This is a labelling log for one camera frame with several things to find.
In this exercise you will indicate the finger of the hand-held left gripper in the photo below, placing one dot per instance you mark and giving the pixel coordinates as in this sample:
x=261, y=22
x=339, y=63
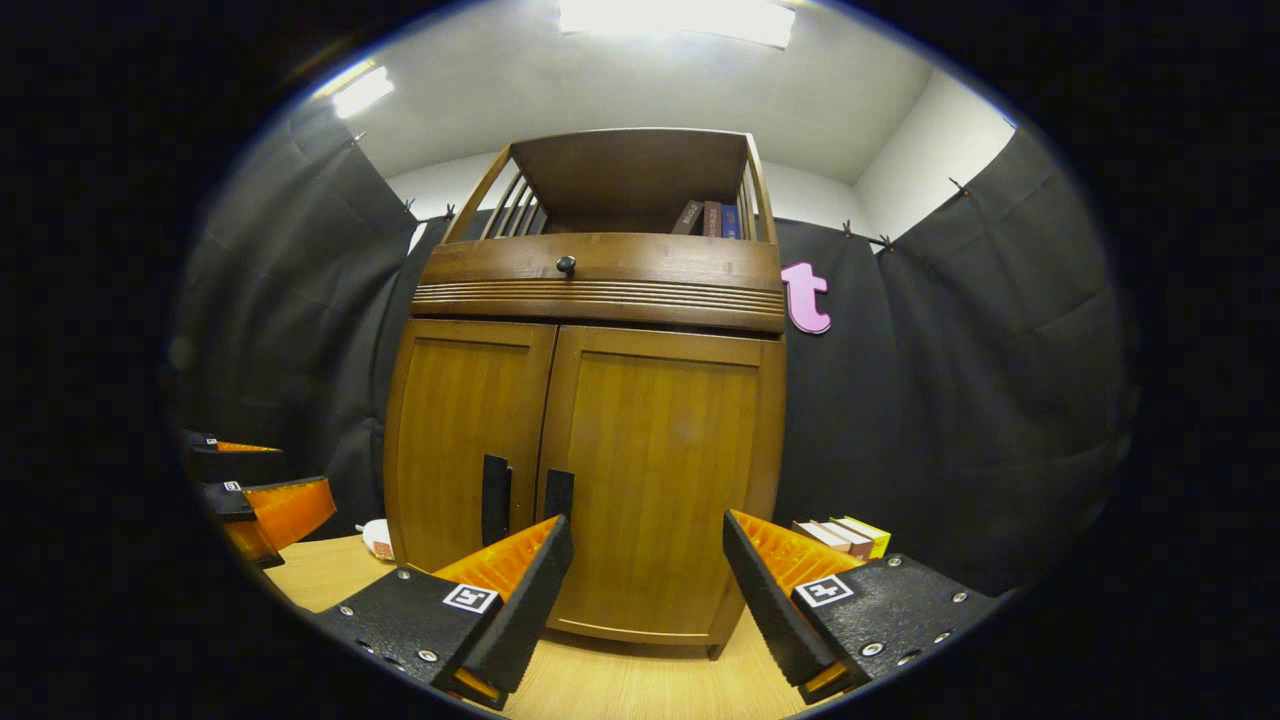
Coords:
x=290, y=510
x=235, y=462

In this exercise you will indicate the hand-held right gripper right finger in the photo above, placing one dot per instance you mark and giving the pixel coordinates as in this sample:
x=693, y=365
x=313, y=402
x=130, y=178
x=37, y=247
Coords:
x=770, y=610

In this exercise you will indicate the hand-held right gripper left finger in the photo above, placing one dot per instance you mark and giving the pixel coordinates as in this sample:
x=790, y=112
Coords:
x=530, y=610

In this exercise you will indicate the wooden shoe cabinet door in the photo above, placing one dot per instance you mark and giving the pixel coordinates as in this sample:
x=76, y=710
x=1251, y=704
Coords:
x=665, y=460
x=450, y=440

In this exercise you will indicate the wooden double-door shoe cabinet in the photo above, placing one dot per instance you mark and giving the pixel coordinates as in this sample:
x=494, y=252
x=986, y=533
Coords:
x=600, y=305

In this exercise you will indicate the wooden cabinet drawer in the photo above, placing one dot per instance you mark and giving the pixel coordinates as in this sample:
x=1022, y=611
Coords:
x=680, y=260

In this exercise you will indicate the small white packet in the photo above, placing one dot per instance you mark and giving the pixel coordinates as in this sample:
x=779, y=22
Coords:
x=378, y=540

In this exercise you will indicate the brown spine book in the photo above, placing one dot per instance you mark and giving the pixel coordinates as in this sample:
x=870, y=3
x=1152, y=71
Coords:
x=850, y=538

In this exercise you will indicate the yellow book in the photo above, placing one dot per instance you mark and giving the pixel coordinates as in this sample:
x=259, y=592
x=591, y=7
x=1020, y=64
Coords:
x=868, y=532

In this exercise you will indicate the black backdrop cloth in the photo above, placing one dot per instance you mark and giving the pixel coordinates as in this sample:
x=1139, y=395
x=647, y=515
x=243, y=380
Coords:
x=950, y=400

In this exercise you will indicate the blue book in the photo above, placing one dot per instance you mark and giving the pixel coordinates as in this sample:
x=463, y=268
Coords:
x=731, y=221

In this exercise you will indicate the small ceiling light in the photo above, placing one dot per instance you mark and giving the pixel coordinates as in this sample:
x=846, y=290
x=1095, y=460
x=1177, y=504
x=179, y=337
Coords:
x=362, y=92

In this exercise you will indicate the maroon book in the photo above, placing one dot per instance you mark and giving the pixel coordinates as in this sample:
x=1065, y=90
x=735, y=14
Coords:
x=712, y=219

